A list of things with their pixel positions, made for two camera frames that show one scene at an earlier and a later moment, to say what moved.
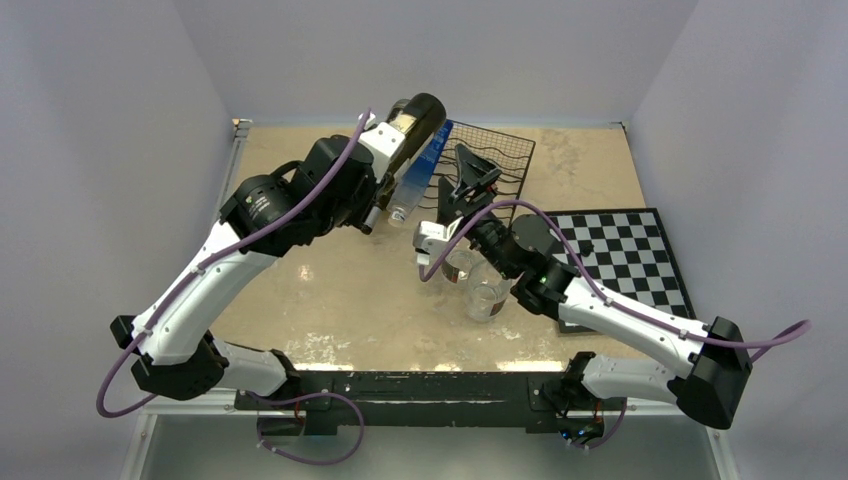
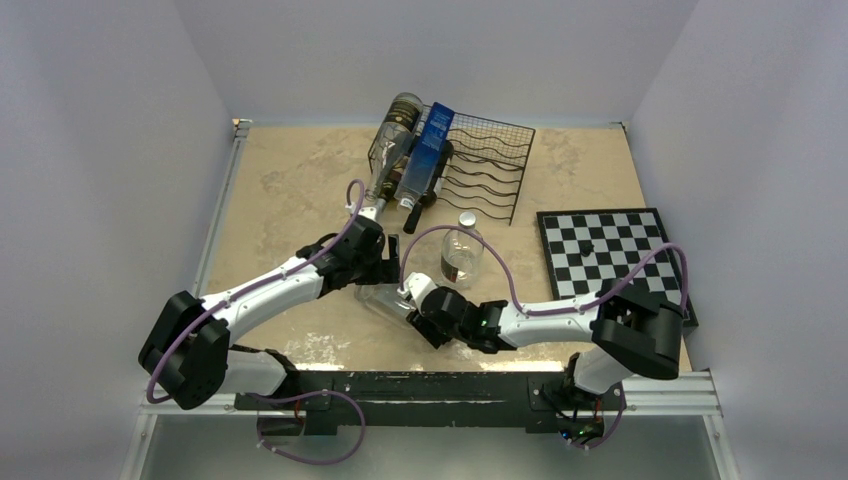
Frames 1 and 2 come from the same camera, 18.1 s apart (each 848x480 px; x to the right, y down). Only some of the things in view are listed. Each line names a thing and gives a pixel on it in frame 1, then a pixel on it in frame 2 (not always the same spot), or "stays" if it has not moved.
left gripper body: (362, 201) to (371, 266)
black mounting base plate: (317, 403) stays
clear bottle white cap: (486, 293) to (385, 300)
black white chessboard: (627, 251) stays
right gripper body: (484, 192) to (432, 331)
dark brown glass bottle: (418, 119) to (431, 197)
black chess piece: (586, 248) stays
